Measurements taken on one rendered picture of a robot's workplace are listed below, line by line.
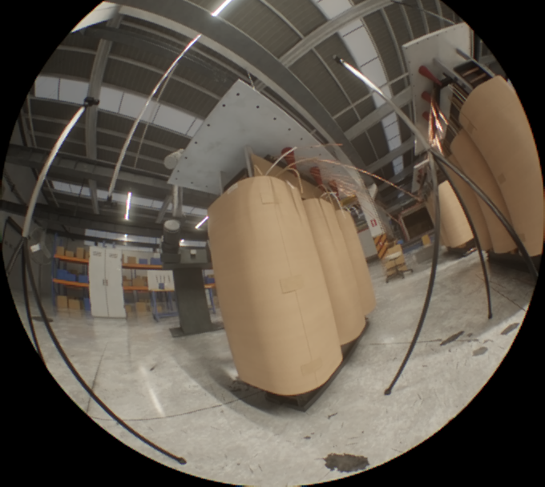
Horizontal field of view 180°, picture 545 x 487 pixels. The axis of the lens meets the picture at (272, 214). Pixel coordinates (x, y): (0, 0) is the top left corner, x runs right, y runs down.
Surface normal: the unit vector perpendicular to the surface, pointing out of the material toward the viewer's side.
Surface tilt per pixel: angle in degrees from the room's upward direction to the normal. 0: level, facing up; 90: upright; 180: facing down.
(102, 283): 90
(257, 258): 90
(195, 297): 90
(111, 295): 90
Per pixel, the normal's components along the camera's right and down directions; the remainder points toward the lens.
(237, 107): 0.22, 0.90
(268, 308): -0.22, -0.33
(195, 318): 0.60, -0.42
